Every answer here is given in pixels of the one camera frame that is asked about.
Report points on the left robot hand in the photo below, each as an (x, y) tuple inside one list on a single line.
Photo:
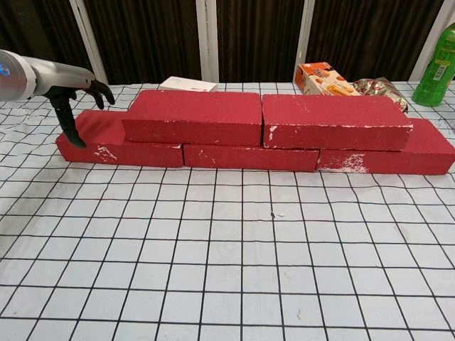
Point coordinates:
[(60, 76)]

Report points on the red foam brick pitted surface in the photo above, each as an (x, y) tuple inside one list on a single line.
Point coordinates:
[(192, 113)]

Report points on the red brick chipped white edges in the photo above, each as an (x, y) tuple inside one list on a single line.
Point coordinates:
[(320, 113)]

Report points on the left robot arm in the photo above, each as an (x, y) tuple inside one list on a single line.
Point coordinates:
[(14, 78)]

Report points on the dark brown curtain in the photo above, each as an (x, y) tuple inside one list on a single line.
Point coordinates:
[(149, 35)]

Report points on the red foam brick scratched face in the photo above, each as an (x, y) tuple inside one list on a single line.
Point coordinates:
[(142, 156)]

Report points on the small white carton box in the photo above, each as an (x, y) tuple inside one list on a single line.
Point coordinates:
[(185, 84)]

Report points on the red foam brick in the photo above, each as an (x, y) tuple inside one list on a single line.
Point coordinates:
[(249, 158)]

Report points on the orange snack box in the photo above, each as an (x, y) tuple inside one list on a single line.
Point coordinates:
[(316, 80)]

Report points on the white black grid tablecloth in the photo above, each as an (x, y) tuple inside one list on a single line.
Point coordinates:
[(249, 266)]

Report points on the foil snack bag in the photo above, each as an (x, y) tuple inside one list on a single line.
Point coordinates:
[(382, 87)]

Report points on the red brick large white patch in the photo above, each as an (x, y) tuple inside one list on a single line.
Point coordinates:
[(426, 152)]

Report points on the green drink bottle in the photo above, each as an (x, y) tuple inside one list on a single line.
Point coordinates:
[(435, 71)]

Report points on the white frame post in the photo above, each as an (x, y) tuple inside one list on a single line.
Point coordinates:
[(89, 42), (207, 39), (305, 35), (426, 42)]

